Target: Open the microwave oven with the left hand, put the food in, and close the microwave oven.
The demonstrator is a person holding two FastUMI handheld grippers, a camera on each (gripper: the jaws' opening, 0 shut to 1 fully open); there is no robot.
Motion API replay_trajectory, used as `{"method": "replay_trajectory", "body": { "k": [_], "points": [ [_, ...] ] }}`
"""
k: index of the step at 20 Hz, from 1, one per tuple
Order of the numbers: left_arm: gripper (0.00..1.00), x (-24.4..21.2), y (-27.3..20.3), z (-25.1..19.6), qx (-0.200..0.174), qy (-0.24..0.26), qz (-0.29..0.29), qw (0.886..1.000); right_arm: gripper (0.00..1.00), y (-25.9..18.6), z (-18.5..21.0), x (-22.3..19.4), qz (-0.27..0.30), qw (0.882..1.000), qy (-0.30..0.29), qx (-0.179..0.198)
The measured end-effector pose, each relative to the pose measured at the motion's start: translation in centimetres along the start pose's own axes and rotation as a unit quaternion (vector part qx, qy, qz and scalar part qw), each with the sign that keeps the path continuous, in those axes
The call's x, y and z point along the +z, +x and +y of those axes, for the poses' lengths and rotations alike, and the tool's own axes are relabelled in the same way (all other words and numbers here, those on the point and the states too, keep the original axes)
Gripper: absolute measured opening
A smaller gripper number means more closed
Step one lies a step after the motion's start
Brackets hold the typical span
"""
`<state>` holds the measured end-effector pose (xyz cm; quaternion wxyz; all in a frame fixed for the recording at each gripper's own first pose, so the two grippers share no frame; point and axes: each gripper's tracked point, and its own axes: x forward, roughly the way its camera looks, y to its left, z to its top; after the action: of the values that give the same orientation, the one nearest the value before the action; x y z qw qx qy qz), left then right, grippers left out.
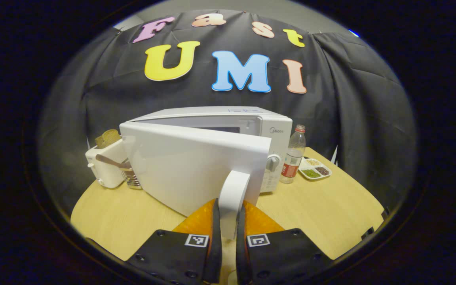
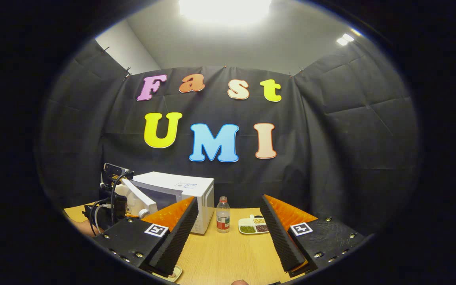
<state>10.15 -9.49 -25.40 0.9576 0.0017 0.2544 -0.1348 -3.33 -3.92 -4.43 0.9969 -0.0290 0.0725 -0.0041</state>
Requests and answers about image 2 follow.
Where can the pale square tray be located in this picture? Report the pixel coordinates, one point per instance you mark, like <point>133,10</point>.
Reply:
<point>173,273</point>

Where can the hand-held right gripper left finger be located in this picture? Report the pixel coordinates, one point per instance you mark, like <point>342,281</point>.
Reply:
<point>178,241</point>

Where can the white divided dish of beans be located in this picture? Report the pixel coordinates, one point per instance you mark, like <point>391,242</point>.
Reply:
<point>251,227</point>

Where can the clear bottle with red label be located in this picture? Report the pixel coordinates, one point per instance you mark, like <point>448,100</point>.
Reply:
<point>223,217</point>

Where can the white microwave oven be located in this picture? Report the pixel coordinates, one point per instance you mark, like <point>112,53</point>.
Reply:
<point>172,184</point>

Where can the large ceiling light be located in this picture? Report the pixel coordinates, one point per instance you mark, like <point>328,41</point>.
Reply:
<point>224,10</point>

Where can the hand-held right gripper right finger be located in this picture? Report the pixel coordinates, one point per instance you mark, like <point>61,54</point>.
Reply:
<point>281,241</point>

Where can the small ceiling light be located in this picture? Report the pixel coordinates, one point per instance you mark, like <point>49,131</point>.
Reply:
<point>344,38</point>

